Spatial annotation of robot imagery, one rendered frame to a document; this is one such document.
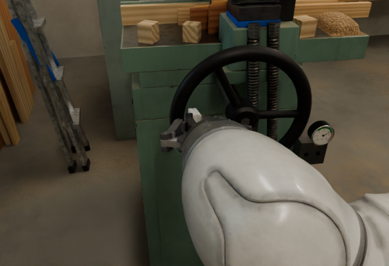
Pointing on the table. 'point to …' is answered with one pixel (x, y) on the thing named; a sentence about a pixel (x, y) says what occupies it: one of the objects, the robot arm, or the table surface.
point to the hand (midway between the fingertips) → (194, 119)
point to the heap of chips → (337, 24)
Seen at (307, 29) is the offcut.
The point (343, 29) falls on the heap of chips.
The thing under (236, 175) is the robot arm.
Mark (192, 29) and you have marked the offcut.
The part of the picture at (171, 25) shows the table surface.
